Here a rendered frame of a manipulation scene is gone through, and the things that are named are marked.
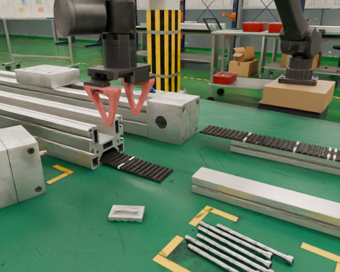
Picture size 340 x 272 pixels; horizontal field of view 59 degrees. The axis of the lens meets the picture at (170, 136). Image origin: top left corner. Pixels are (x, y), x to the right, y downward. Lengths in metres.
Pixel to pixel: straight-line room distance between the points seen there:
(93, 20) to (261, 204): 0.37
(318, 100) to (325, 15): 7.23
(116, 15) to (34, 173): 0.28
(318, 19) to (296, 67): 7.15
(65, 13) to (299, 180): 0.48
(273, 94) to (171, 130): 0.46
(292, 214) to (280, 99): 0.61
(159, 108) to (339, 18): 7.61
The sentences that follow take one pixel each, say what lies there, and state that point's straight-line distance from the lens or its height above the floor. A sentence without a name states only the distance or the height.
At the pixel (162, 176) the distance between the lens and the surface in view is 0.56.
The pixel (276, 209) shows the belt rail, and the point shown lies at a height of 0.79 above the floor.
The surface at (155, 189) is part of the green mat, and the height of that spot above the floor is 0.78.
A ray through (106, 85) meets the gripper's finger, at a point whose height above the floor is 0.95.
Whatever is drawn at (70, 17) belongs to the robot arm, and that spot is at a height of 1.06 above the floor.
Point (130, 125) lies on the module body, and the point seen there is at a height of 0.80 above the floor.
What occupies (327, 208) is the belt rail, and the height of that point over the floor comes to 0.81.
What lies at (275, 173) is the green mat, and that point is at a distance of 0.61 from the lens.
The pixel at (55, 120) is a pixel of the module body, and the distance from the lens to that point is 0.64.
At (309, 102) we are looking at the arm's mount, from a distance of 1.03.
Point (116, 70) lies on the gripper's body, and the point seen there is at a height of 0.98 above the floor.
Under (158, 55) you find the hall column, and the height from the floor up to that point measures 0.56.
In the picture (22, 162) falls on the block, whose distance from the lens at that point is 0.53.
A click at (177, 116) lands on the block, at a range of 0.67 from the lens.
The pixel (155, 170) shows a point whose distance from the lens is 0.58.
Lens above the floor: 1.06
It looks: 22 degrees down
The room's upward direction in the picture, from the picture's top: straight up
